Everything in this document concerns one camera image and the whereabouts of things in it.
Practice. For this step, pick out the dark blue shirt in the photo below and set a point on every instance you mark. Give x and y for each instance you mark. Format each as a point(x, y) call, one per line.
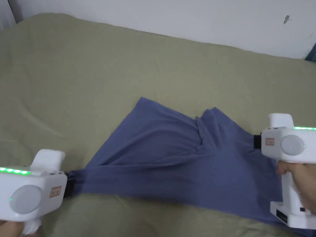
point(185, 158)

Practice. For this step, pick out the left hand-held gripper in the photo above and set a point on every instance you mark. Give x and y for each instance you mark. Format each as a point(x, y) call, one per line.
point(27, 195)

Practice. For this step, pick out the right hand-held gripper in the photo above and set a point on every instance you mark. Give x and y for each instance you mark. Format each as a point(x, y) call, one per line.
point(286, 145)

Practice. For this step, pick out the person's left hand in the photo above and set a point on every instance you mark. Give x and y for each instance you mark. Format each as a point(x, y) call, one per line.
point(9, 228)

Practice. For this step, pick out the dark blue patterned object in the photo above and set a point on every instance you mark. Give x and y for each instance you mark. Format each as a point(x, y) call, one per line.
point(311, 53)

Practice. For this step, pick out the bed with beige sheet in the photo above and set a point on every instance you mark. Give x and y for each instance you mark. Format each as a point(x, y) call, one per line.
point(74, 86)

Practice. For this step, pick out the person's right hand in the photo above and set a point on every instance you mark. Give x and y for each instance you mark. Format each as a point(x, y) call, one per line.
point(305, 180)

